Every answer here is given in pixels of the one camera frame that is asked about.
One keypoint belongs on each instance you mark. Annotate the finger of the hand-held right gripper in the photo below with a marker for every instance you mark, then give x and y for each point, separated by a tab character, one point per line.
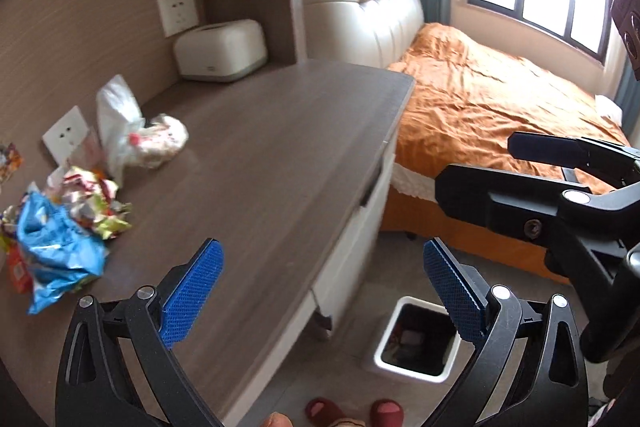
490	197
545	147

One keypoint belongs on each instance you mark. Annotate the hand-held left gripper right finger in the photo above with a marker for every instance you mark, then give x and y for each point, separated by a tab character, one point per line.
450	292

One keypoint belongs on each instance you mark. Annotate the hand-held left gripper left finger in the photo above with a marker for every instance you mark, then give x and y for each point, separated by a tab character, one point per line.
192	287

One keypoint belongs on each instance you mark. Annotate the white square trash bin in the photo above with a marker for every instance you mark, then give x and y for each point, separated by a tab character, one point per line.
395	347

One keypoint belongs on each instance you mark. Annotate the yellow red wrapper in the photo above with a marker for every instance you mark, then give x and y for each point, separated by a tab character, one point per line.
92	202

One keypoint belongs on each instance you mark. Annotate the blue snack bag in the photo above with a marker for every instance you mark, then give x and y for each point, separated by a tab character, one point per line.
55	247

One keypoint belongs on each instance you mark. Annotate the white pink wrapper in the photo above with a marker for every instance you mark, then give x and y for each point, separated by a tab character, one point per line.
160	142

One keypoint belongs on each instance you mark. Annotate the orange snack packet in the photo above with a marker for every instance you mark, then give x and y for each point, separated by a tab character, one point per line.
17	272

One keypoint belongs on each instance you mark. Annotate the clear plastic bag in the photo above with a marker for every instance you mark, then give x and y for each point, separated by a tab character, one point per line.
114	117

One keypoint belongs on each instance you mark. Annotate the silver printed wrapper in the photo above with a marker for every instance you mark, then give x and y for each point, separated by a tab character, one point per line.
9	227

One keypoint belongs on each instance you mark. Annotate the person's left hand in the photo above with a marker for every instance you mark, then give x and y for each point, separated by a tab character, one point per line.
276	420

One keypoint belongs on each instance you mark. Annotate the white pillow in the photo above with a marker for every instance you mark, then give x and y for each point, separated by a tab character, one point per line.
609	107

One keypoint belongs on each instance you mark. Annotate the bed with orange blanket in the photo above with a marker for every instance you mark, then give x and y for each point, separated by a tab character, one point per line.
475	97

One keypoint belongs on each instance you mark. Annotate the white desk drawer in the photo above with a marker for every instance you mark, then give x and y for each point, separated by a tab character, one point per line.
350	252

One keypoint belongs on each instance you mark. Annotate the red slipper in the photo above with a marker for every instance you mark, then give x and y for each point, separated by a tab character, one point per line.
324	412
386	413

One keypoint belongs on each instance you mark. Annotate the white tissue box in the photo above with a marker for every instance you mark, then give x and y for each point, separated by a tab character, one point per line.
220	52

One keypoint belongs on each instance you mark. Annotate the white wall socket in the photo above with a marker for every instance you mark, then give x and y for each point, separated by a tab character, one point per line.
65	134
177	13

